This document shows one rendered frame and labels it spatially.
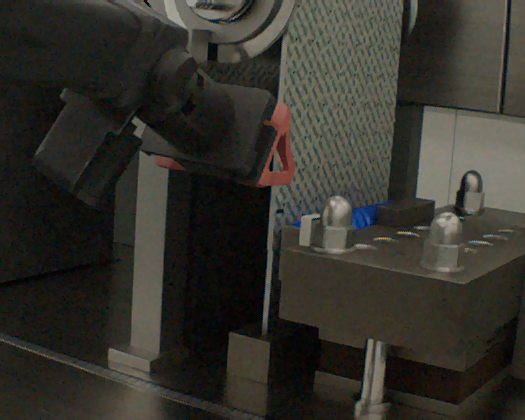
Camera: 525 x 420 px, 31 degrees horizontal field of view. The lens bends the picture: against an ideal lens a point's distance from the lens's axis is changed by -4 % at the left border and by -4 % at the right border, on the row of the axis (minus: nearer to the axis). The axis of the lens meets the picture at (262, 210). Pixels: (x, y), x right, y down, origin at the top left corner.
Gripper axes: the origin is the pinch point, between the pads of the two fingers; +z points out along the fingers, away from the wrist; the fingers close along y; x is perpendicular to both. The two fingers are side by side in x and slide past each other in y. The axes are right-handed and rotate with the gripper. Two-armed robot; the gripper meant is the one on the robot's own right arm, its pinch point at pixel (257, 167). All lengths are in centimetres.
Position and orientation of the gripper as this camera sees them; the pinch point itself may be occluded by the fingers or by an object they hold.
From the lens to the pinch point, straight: 81.2
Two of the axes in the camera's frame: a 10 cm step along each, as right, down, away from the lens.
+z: 4.6, 3.6, 8.1
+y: 8.2, 1.9, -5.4
